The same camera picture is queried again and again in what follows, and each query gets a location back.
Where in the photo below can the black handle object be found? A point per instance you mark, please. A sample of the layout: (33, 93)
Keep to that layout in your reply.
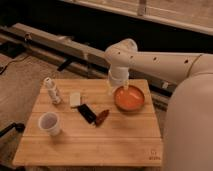
(19, 127)

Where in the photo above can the long metal rail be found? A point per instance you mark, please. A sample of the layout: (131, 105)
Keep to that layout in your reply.
(60, 44)

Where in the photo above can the black rectangular bar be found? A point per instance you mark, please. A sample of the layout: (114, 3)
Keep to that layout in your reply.
(87, 113)

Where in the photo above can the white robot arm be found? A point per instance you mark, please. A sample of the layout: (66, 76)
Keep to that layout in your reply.
(188, 129)

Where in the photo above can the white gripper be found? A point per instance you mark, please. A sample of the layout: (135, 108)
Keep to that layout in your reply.
(117, 76)

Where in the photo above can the orange bowl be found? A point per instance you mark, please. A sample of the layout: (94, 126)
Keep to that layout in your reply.
(129, 99)

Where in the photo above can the wooden table board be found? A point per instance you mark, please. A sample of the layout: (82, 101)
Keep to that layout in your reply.
(129, 139)

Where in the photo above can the white square block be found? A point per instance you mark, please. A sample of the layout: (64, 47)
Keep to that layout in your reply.
(75, 99)

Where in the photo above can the brown oblong snack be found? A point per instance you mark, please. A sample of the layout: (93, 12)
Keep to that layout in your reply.
(101, 117)

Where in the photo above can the white plastic cup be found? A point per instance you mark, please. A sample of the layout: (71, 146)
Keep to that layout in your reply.
(49, 122)

